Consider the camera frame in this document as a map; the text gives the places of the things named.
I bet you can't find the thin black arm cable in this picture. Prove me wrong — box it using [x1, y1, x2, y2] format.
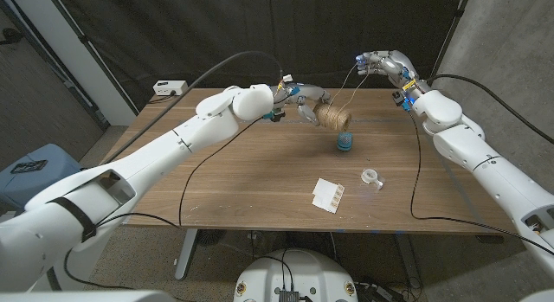
[405, 107, 554, 256]
[63, 115, 265, 291]

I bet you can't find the black backdrop stand pole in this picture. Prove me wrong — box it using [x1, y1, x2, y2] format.
[426, 0, 473, 90]
[42, 0, 140, 117]

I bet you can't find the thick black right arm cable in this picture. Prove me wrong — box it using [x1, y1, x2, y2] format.
[426, 74, 554, 146]

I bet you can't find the white floor power strip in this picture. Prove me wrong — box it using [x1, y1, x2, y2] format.
[354, 282, 406, 302]

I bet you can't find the black backdrop curtain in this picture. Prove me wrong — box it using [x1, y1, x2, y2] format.
[51, 0, 473, 113]

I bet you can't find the white power box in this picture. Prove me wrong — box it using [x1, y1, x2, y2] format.
[152, 80, 190, 97]

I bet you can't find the white sticker sheet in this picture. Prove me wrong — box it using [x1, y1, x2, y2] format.
[312, 177, 346, 215]

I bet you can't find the brown jute twine spool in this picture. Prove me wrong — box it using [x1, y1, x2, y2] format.
[313, 102, 352, 132]

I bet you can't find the black wall hook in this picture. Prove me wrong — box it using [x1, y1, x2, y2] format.
[0, 28, 26, 47]

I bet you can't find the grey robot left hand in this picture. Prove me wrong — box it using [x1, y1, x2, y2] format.
[264, 74, 332, 128]

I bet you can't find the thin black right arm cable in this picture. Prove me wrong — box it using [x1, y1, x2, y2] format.
[405, 107, 554, 256]

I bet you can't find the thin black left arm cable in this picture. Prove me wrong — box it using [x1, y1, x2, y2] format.
[63, 115, 265, 291]

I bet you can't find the black metal wall rail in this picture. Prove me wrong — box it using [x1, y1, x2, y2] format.
[0, 0, 110, 131]

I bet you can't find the black torso cable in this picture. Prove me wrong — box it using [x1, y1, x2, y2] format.
[258, 248, 296, 292]

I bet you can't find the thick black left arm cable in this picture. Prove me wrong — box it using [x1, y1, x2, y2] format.
[101, 49, 285, 165]

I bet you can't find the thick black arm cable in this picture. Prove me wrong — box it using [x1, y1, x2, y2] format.
[101, 49, 285, 165]
[426, 74, 554, 146]

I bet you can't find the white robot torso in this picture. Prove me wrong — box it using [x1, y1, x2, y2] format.
[233, 248, 359, 302]

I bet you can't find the clear tape roll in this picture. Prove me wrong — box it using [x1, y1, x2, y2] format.
[361, 167, 385, 190]

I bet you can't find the grey metal table leg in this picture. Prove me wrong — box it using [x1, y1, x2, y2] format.
[174, 228, 199, 280]
[393, 232, 423, 290]

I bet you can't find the black flat device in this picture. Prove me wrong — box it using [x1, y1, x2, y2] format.
[10, 159, 48, 175]

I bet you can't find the jute twine strand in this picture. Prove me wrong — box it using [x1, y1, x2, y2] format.
[327, 63, 371, 115]

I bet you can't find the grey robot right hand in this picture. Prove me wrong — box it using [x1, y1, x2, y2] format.
[355, 49, 428, 112]

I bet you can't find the blue plastic bin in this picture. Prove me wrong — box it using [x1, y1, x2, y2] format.
[0, 143, 84, 210]

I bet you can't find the black ribbed round object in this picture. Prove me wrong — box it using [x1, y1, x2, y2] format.
[196, 228, 227, 247]

